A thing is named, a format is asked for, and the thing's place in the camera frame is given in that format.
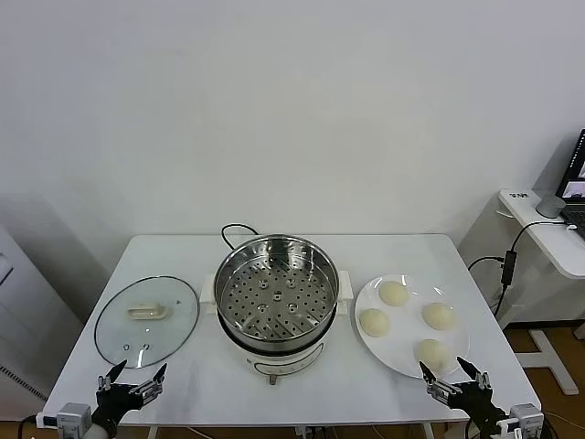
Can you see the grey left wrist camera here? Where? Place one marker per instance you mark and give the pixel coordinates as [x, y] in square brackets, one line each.
[73, 416]

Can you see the white steamed baozi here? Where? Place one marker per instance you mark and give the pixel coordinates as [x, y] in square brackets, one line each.
[433, 352]
[394, 294]
[438, 316]
[375, 323]

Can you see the open black laptop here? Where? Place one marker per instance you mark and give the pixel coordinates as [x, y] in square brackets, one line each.
[577, 187]

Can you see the white round plate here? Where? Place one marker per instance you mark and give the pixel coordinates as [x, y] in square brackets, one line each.
[407, 338]

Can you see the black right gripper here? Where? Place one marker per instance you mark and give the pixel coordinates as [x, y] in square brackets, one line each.
[477, 407]

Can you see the glass pot lid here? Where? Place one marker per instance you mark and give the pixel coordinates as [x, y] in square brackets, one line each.
[146, 312]

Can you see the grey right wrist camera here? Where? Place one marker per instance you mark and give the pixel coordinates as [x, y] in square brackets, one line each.
[525, 418]

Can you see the white table leg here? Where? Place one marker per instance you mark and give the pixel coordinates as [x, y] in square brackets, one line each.
[153, 433]
[427, 432]

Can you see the grey cylindrical speaker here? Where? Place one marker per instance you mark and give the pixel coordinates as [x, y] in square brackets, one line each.
[550, 208]

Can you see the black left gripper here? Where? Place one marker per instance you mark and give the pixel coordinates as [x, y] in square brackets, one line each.
[116, 402]

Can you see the white side desk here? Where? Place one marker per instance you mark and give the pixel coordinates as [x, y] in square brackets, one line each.
[553, 247]

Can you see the stainless steel steamer basket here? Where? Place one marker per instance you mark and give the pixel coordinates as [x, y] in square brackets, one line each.
[274, 315]

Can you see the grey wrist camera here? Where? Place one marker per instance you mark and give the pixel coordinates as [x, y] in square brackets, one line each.
[73, 416]
[525, 418]

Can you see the white floor appliance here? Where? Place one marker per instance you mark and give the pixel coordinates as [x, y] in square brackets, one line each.
[27, 302]

